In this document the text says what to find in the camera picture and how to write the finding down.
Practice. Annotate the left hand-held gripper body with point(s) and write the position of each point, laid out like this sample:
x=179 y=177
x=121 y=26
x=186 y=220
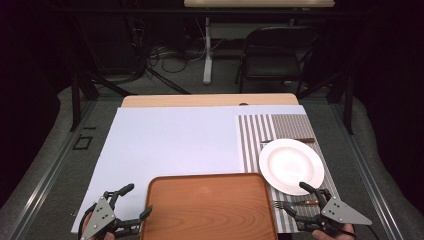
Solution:
x=100 y=215

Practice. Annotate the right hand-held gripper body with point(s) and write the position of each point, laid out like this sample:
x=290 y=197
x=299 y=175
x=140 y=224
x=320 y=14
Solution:
x=340 y=212

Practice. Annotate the white round plate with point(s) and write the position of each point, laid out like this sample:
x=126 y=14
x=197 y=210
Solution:
x=286 y=165

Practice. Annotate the brown wooden tray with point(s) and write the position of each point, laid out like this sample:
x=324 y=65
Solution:
x=206 y=210

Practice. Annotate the person's left hand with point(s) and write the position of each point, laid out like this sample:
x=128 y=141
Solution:
x=108 y=237

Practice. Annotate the person's right hand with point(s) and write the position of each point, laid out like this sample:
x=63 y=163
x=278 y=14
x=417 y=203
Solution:
x=333 y=236

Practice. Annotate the grey striped placemat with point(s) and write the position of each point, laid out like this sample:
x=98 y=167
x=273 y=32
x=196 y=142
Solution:
x=256 y=133

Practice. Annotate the black metal stand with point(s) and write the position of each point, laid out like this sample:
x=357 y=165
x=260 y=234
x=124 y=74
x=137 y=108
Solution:
x=76 y=100
x=349 y=106

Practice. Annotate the black folding chair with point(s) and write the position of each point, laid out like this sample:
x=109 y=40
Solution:
x=273 y=68

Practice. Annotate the black horizontal bar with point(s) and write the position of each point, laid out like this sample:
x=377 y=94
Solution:
x=133 y=11

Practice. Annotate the white desk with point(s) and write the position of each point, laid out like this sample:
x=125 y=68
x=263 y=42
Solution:
x=258 y=3

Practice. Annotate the grey floor rail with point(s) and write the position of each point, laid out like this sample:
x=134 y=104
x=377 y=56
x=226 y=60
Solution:
x=365 y=170
x=56 y=166

